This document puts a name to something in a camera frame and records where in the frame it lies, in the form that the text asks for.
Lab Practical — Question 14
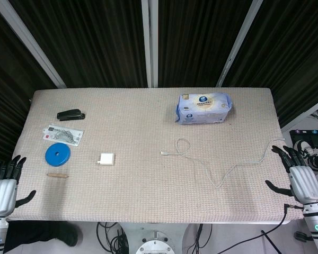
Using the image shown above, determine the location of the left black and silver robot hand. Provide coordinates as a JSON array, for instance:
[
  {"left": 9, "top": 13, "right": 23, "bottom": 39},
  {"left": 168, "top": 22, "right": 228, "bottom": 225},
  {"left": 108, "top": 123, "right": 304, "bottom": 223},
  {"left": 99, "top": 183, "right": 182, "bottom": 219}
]
[{"left": 0, "top": 155, "right": 37, "bottom": 215}]

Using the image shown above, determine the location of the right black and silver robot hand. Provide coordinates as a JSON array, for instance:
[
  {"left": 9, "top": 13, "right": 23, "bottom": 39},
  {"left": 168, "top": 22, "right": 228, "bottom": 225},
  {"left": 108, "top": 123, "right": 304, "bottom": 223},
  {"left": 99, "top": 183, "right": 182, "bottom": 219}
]
[{"left": 264, "top": 144, "right": 318, "bottom": 206}]

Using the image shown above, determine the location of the white usb cable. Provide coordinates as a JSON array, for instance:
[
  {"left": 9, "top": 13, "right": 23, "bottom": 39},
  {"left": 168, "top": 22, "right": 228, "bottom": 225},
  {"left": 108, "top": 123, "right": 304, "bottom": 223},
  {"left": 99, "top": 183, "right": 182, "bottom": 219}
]
[{"left": 161, "top": 137, "right": 286, "bottom": 188}]

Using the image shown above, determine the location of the white charger block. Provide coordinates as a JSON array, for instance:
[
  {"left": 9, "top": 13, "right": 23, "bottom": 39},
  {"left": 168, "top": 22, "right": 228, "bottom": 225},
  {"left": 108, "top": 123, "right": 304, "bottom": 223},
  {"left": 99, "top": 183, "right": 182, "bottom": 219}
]
[{"left": 96, "top": 152, "right": 115, "bottom": 167}]

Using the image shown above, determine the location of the white and black sneaker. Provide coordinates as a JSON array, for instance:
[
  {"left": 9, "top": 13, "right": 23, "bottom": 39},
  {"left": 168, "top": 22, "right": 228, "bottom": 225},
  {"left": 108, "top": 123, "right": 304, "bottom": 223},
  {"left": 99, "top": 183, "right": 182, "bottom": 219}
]
[{"left": 293, "top": 139, "right": 318, "bottom": 173}]

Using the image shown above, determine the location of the black chair caster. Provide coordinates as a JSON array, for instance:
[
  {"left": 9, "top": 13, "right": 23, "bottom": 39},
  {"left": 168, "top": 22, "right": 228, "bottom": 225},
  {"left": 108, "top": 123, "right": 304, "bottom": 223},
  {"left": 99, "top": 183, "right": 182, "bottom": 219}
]
[{"left": 294, "top": 231, "right": 312, "bottom": 242}]

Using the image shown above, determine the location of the blue round disc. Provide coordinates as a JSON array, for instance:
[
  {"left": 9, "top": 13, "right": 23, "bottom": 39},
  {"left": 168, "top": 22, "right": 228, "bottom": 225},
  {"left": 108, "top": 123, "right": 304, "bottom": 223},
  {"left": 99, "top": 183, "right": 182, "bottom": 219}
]
[{"left": 45, "top": 143, "right": 72, "bottom": 167}]

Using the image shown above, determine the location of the black slanted rod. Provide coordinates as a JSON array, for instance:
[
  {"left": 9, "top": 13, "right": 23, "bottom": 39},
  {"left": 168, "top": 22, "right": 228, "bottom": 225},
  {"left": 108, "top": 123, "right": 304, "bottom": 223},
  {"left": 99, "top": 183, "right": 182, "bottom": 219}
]
[{"left": 260, "top": 230, "right": 282, "bottom": 254}]

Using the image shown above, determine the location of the clear packet with printed card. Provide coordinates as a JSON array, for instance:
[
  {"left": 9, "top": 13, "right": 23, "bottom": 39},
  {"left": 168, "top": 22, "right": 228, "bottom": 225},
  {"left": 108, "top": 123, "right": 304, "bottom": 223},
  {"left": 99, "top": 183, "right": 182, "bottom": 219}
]
[{"left": 41, "top": 124, "right": 85, "bottom": 147}]

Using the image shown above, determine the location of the black stapler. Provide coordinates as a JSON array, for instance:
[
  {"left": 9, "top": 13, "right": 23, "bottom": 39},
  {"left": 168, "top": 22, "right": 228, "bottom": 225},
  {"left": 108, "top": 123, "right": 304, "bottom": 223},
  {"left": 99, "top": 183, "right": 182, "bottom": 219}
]
[{"left": 56, "top": 108, "right": 86, "bottom": 122}]

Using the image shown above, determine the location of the dark pleated curtain panel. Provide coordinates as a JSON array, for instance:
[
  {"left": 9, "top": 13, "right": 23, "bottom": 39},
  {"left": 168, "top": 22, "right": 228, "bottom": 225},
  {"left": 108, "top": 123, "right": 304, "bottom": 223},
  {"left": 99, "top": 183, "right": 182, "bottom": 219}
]
[
  {"left": 222, "top": 0, "right": 318, "bottom": 125},
  {"left": 157, "top": 0, "right": 254, "bottom": 88},
  {"left": 0, "top": 0, "right": 59, "bottom": 162},
  {"left": 9, "top": 0, "right": 149, "bottom": 89}
]

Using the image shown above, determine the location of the pale blue tissue pack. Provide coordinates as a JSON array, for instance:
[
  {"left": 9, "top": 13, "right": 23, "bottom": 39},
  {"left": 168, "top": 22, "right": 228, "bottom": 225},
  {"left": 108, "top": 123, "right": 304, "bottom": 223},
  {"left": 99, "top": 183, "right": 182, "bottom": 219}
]
[{"left": 174, "top": 92, "right": 234, "bottom": 125}]

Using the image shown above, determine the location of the beige waffle tablecloth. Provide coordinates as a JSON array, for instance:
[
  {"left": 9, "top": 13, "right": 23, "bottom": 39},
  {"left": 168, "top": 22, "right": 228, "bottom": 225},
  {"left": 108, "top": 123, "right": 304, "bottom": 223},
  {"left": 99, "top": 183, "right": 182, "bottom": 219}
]
[{"left": 5, "top": 88, "right": 305, "bottom": 225}]

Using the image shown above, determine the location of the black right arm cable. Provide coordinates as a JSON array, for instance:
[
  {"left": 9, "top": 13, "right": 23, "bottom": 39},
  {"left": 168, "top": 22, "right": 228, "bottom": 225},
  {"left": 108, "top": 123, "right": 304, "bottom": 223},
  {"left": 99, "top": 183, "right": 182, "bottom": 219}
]
[{"left": 264, "top": 203, "right": 305, "bottom": 237}]

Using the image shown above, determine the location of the white metal frame post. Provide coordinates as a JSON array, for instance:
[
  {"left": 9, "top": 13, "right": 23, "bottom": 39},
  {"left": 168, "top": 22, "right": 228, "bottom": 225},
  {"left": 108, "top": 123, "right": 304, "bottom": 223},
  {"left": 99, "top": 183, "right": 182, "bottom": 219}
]
[
  {"left": 280, "top": 95, "right": 318, "bottom": 131},
  {"left": 216, "top": 0, "right": 263, "bottom": 87},
  {"left": 0, "top": 0, "right": 67, "bottom": 89},
  {"left": 141, "top": 0, "right": 159, "bottom": 88}
]

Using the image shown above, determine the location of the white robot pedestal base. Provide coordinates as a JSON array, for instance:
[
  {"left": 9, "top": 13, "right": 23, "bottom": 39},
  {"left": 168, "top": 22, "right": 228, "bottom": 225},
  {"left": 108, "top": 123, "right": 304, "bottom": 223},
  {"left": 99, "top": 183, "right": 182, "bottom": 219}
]
[{"left": 119, "top": 223, "right": 199, "bottom": 254}]

